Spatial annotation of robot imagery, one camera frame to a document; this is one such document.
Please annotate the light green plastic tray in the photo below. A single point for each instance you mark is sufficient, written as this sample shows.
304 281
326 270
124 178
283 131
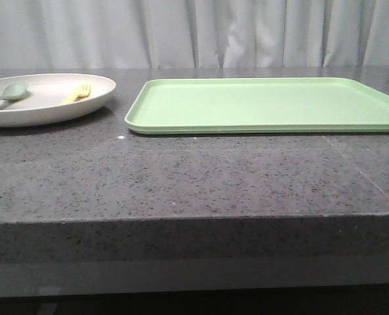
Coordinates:
258 105

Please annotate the sage green plastic spoon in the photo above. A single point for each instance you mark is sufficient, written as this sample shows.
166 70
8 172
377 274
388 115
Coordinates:
14 91

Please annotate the grey pleated curtain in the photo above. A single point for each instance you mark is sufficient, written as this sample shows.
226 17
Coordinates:
193 34

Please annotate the yellow plastic fork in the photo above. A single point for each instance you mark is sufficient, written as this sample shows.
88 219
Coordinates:
82 91

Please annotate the cream round plate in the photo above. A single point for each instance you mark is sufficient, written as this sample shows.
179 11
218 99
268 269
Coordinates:
42 104

